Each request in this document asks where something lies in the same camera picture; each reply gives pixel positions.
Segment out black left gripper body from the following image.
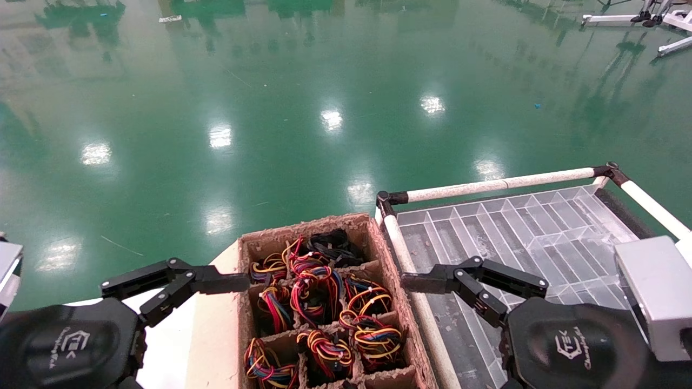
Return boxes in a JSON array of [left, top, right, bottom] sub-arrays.
[[0, 297, 147, 389]]

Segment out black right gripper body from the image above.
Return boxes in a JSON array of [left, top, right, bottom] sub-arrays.
[[500, 297, 650, 389]]

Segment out brown pulp compartment tray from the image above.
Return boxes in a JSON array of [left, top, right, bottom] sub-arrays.
[[237, 212, 438, 389]]

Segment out clear plastic divided tray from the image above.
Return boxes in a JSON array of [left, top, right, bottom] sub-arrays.
[[397, 184, 641, 389]]

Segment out beige flat board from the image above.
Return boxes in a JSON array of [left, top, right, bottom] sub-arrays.
[[185, 242, 242, 389]]

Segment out dark cart deck board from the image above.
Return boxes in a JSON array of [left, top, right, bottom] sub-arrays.
[[594, 188, 657, 239]]

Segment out white metal stand base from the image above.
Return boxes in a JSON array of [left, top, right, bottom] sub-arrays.
[[581, 0, 692, 29]]

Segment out white metal stand bar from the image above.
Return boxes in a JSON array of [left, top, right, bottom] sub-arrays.
[[657, 35, 692, 58]]

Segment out white cart frame pipe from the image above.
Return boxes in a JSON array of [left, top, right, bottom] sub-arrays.
[[608, 162, 692, 239], [378, 208, 461, 389], [377, 165, 617, 206]]

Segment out power supply with coloured wires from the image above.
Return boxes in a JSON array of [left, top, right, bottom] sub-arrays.
[[284, 236, 325, 276], [343, 273, 394, 317], [296, 328, 355, 381], [290, 266, 344, 327], [243, 338, 299, 389], [250, 251, 287, 284], [340, 311, 404, 371], [257, 284, 295, 334]]

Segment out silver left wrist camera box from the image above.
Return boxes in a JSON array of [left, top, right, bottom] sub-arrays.
[[0, 232, 24, 319]]

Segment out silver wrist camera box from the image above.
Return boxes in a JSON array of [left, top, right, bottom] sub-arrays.
[[615, 236, 692, 362], [0, 232, 24, 319]]

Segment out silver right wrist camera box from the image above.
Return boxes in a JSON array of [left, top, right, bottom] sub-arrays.
[[615, 236, 692, 362]]

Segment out power supply with black wires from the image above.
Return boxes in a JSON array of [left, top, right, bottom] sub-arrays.
[[307, 229, 365, 265]]

